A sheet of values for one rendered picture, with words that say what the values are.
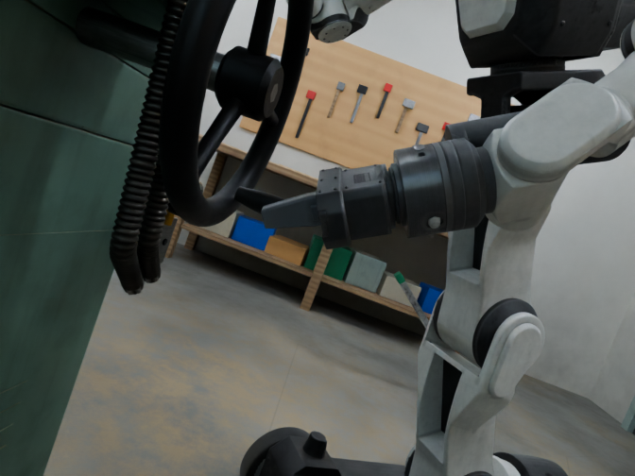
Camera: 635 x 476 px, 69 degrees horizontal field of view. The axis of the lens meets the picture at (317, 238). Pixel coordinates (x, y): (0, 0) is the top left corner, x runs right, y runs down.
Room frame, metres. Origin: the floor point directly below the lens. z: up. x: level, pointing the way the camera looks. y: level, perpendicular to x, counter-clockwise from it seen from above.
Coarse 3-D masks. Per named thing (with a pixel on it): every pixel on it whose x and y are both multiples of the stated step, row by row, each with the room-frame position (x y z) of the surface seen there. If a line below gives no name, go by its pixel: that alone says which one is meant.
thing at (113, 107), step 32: (0, 0) 0.37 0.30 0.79; (0, 32) 0.38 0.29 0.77; (32, 32) 0.41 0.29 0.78; (64, 32) 0.44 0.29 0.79; (0, 64) 0.38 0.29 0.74; (32, 64) 0.42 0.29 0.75; (64, 64) 0.45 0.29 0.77; (96, 64) 0.50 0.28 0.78; (0, 96) 0.39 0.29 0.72; (32, 96) 0.43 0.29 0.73; (64, 96) 0.47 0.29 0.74; (96, 96) 0.52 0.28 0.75; (128, 96) 0.57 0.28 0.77; (96, 128) 0.53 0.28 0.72; (128, 128) 0.60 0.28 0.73
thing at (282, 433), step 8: (272, 432) 1.05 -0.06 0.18; (280, 432) 1.05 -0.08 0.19; (288, 432) 1.05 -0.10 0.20; (296, 432) 1.06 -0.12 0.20; (304, 432) 1.08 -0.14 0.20; (256, 440) 1.05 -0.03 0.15; (264, 440) 1.03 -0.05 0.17; (272, 440) 1.03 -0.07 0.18; (280, 440) 1.02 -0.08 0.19; (256, 448) 1.03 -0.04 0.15; (264, 448) 1.01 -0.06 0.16; (248, 456) 1.03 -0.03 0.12; (256, 456) 1.01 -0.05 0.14; (264, 456) 1.01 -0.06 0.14; (248, 464) 1.01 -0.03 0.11; (256, 464) 1.01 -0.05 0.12; (240, 472) 1.03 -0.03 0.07; (248, 472) 1.00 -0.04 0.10; (256, 472) 1.01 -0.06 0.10
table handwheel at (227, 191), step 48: (192, 0) 0.31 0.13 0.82; (288, 0) 0.51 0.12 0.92; (96, 48) 0.46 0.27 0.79; (144, 48) 0.44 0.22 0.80; (192, 48) 0.31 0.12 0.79; (240, 48) 0.44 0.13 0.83; (288, 48) 0.55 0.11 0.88; (192, 96) 0.32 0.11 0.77; (240, 96) 0.43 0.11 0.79; (288, 96) 0.57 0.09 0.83; (192, 144) 0.34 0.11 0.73; (192, 192) 0.37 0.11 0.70
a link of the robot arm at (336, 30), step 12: (348, 0) 1.04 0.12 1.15; (360, 0) 1.03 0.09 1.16; (372, 0) 1.03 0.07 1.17; (384, 0) 1.04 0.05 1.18; (348, 12) 1.08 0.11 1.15; (360, 12) 1.05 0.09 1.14; (336, 24) 1.03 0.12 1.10; (348, 24) 1.04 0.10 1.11; (360, 24) 1.07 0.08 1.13; (324, 36) 1.06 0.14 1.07; (336, 36) 1.07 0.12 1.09; (348, 36) 1.10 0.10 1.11
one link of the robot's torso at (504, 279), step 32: (480, 224) 0.87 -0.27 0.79; (448, 256) 0.88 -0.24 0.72; (480, 256) 0.88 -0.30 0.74; (512, 256) 0.81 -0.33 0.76; (448, 288) 0.89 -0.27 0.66; (480, 288) 0.80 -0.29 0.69; (512, 288) 0.83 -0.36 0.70; (448, 320) 0.87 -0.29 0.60; (480, 320) 0.81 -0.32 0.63; (480, 352) 0.80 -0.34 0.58
